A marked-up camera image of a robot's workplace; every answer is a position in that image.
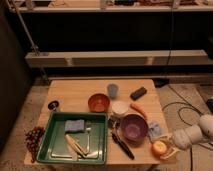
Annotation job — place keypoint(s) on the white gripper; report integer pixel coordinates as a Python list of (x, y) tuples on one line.
[(182, 138)]

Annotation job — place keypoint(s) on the red yellow apple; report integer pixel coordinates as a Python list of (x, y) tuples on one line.
[(159, 148)]

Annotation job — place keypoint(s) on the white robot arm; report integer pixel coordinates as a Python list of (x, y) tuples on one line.
[(206, 125)]

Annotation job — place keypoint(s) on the white small cup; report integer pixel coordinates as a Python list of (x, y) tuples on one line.
[(119, 108)]

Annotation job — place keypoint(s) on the blue plastic cup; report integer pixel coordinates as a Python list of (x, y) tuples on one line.
[(112, 90)]

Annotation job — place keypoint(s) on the purple bowl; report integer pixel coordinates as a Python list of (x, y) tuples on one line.
[(134, 127)]

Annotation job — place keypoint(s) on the orange carrot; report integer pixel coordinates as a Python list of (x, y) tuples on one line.
[(137, 108)]

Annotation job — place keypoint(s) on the black rectangular block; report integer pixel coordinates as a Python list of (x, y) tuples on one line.
[(138, 93)]

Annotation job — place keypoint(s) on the orange bowl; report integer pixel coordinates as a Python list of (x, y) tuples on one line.
[(98, 103)]

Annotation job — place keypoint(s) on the metal fork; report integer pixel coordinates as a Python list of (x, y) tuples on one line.
[(88, 130)]

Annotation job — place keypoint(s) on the grey shelf beam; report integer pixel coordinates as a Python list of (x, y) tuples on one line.
[(118, 58)]

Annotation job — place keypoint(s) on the cream corn cob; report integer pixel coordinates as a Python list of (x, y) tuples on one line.
[(75, 146)]

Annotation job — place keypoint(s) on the green plastic tray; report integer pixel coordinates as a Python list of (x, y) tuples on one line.
[(54, 148)]

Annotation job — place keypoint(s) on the blue sponge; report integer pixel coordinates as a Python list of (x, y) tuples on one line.
[(74, 126)]

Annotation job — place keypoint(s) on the small black lid jar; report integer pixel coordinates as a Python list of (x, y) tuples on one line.
[(53, 105)]

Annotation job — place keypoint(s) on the bunch of red grapes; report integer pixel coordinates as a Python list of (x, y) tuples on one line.
[(32, 139)]

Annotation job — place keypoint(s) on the metal diagonal pole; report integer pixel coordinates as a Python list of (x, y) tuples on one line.
[(33, 45)]

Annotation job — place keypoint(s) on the black handled utensil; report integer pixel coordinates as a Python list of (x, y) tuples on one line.
[(121, 143)]

